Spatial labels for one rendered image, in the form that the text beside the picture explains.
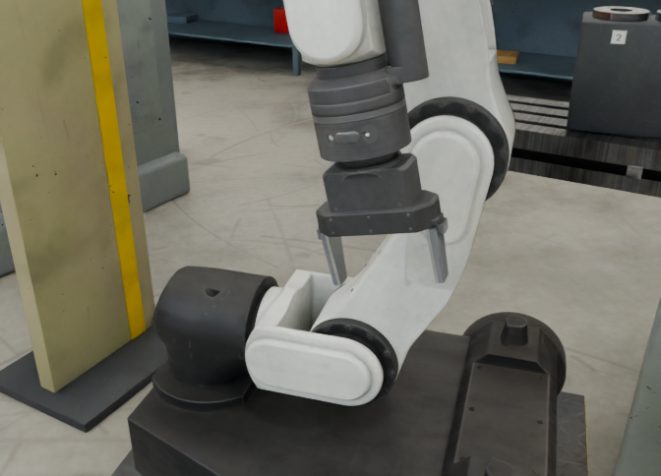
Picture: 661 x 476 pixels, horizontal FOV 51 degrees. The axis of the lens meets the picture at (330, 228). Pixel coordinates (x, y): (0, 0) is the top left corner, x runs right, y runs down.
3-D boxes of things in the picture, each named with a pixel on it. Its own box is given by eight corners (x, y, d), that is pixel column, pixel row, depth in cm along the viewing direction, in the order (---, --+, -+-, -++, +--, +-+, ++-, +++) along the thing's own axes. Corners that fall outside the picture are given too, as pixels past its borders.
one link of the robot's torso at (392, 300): (280, 390, 102) (405, 97, 79) (321, 320, 120) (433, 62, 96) (377, 440, 101) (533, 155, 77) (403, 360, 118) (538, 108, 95)
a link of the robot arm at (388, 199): (304, 245, 67) (277, 125, 64) (337, 209, 76) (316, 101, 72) (432, 239, 63) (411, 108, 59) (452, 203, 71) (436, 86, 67)
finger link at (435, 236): (434, 286, 68) (425, 227, 66) (441, 272, 70) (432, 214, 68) (450, 286, 67) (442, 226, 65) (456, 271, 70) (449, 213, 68)
